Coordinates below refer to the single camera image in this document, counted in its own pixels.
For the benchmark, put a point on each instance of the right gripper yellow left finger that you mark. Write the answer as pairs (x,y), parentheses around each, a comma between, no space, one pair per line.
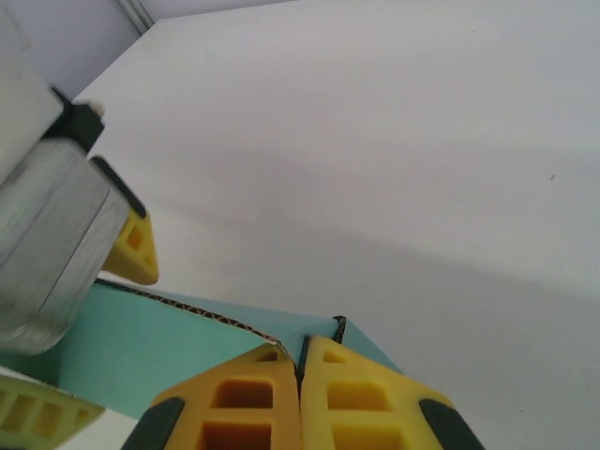
(187,398)

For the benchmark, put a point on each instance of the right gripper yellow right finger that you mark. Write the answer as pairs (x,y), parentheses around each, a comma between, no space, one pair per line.
(403,398)

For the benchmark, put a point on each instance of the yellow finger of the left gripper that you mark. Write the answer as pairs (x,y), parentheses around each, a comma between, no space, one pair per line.
(9,389)
(147,265)

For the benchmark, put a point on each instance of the green cardboard box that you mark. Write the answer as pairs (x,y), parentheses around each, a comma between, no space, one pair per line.
(187,337)

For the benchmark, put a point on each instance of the left aluminium frame post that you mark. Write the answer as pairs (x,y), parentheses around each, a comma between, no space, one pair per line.
(136,14)

